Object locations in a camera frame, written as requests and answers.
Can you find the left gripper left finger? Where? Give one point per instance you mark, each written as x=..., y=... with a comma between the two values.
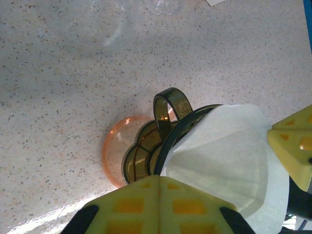
x=158, y=207

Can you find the blue table side strip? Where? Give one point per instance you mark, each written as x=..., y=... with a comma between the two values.
x=308, y=24

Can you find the orange transparent coffee dripper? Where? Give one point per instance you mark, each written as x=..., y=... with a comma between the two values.
x=114, y=151

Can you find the clear glass carafe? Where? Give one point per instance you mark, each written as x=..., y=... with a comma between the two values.
x=114, y=36

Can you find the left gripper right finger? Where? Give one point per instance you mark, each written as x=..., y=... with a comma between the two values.
x=295, y=141

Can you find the olive green coffee dripper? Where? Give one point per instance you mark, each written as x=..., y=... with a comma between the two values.
x=139, y=161

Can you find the clear glass coffee dripper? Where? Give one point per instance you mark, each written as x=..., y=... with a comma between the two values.
x=161, y=9

